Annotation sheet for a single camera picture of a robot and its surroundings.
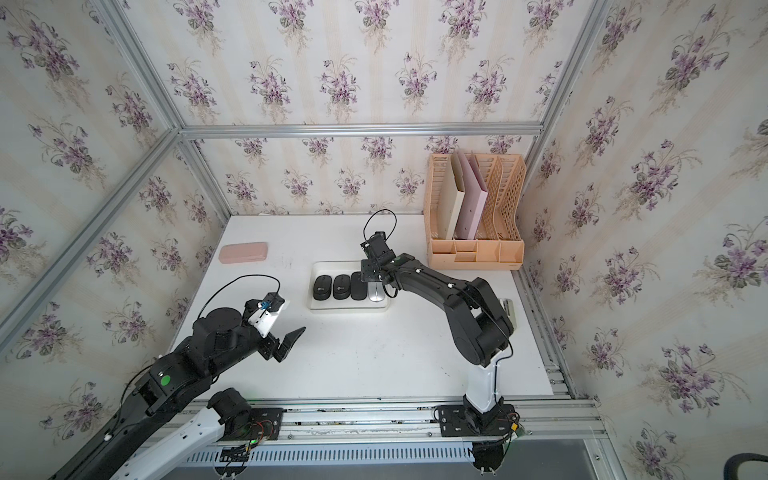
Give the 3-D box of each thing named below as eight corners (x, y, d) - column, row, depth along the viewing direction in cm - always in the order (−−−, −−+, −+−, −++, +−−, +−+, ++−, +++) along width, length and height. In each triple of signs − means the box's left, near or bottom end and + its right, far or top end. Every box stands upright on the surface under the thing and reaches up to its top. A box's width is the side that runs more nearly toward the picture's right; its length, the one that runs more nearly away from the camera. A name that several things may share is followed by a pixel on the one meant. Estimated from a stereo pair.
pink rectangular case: (219, 264, 107) (216, 259, 105) (223, 249, 112) (220, 244, 110) (266, 259, 109) (264, 254, 107) (269, 245, 113) (266, 240, 111)
